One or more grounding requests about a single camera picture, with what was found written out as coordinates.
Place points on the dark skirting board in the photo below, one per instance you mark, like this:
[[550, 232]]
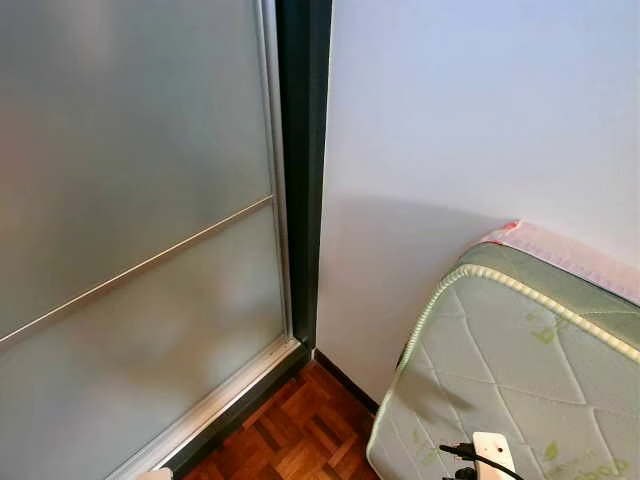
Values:
[[345, 380]]

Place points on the frosted glass sliding door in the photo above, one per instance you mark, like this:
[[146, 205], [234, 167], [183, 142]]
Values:
[[130, 150]]

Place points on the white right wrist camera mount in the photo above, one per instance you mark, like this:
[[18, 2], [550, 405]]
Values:
[[492, 452]]

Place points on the pink cloth strip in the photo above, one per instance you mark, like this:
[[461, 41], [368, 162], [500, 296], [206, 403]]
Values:
[[570, 255]]

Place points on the dark door frame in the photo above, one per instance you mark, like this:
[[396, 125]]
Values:
[[305, 150]]

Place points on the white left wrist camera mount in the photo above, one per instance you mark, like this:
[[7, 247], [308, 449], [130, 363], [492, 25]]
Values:
[[153, 475]]

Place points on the green quilted mattress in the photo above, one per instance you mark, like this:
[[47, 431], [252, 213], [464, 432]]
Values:
[[500, 370]]

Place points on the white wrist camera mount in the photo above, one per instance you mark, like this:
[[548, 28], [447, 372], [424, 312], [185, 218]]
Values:
[[153, 475], [492, 452]]

